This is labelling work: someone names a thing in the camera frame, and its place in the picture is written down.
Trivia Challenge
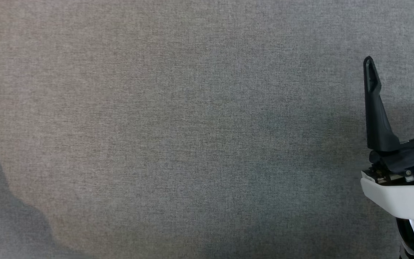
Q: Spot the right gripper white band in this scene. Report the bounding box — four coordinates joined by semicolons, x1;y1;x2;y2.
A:
360;55;414;222

